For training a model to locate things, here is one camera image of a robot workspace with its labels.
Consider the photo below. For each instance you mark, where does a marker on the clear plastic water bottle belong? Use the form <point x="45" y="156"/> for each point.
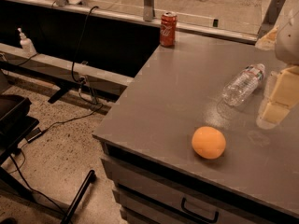
<point x="243" y="85"/>

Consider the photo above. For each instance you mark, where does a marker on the white pump dispenser bottle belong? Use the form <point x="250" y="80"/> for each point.
<point x="27" y="44"/>

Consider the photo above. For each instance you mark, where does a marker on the grey drawer cabinet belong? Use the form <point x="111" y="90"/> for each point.
<point x="150" y="193"/>

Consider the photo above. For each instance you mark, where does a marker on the red coke can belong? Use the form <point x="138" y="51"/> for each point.
<point x="167" y="29"/>

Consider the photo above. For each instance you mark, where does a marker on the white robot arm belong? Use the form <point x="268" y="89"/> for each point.
<point x="286" y="50"/>

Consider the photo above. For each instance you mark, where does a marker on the orange fruit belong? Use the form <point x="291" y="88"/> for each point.
<point x="208" y="142"/>

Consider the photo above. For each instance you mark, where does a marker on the metal glass post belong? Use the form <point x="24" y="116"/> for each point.
<point x="148" y="10"/>

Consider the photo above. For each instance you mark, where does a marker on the black chair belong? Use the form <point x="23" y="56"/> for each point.
<point x="15" y="124"/>

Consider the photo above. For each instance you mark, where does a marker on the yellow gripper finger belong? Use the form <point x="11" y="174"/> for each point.
<point x="267" y="42"/>
<point x="281" y="94"/>

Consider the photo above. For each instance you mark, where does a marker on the metal corner bracket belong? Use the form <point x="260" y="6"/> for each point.
<point x="270" y="17"/>

